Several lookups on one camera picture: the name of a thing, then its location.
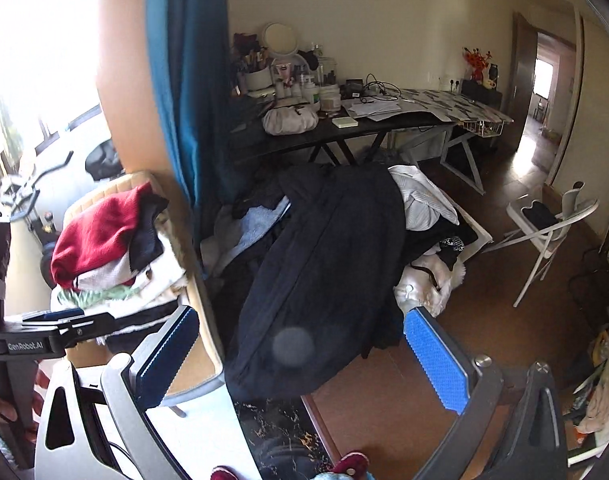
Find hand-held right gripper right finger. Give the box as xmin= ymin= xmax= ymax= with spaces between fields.
xmin=405 ymin=306 xmax=569 ymax=480

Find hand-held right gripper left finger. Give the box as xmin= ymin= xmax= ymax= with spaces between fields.
xmin=34 ymin=305 xmax=200 ymax=480

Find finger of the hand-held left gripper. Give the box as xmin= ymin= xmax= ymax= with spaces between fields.
xmin=22 ymin=308 xmax=88 ymax=322
xmin=59 ymin=312 xmax=116 ymax=348

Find black garment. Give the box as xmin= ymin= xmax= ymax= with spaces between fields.
xmin=223 ymin=161 xmax=409 ymax=397

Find pile of clothes on chair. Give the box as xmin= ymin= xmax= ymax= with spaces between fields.
xmin=50 ymin=182 xmax=170 ymax=291

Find green cloth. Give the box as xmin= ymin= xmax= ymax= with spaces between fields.
xmin=57 ymin=285 xmax=142 ymax=311

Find beige chair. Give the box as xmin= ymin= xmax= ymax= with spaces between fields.
xmin=63 ymin=170 xmax=226 ymax=418

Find white knit cloth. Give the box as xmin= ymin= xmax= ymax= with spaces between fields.
xmin=74 ymin=245 xmax=186 ymax=307

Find white fluffy cloth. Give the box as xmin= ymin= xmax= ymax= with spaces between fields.
xmin=393 ymin=250 xmax=467 ymax=318

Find dark navy cloth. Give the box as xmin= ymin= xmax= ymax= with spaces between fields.
xmin=128 ymin=205 xmax=166 ymax=273

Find exercise bike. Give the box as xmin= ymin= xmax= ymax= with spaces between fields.
xmin=0 ymin=139 xmax=126 ymax=291

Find pale fluffy robe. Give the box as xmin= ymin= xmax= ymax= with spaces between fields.
xmin=309 ymin=470 xmax=376 ymax=480

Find light blue towel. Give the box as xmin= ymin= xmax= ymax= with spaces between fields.
xmin=232 ymin=195 xmax=292 ymax=256

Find white striped shirt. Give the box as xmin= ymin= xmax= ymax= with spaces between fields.
xmin=387 ymin=164 xmax=461 ymax=233

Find plastic bags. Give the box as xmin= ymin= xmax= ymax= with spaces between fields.
xmin=567 ymin=327 xmax=609 ymax=441

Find white folding chair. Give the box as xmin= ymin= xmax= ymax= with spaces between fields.
xmin=485 ymin=181 xmax=600 ymax=308

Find orange curtain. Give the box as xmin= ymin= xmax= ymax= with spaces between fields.
xmin=95 ymin=0 xmax=188 ymax=183

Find black desk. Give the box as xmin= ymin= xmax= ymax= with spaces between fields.
xmin=228 ymin=94 xmax=457 ymax=167

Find blue curtain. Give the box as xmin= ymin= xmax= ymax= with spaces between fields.
xmin=143 ymin=0 xmax=231 ymax=226

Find patterned ironing board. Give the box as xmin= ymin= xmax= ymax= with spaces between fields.
xmin=390 ymin=88 xmax=514 ymax=196

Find loose papers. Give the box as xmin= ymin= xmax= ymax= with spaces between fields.
xmin=341 ymin=96 xmax=404 ymax=122

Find white pouch bag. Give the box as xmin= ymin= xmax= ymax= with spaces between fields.
xmin=262 ymin=101 xmax=320 ymax=136

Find white jar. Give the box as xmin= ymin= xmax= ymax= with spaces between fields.
xmin=318 ymin=86 xmax=343 ymax=112

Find white brush holder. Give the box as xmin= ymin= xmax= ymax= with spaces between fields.
xmin=236 ymin=45 xmax=274 ymax=94

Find dark brown door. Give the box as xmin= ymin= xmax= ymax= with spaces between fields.
xmin=509 ymin=11 xmax=541 ymax=121

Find round white mirror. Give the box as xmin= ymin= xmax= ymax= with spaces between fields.
xmin=260 ymin=22 xmax=301 ymax=61

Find white wire basket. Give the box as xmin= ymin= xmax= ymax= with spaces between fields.
xmin=461 ymin=120 xmax=506 ymax=139

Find wooden door frame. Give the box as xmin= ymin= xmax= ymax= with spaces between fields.
xmin=534 ymin=2 xmax=587 ymax=188

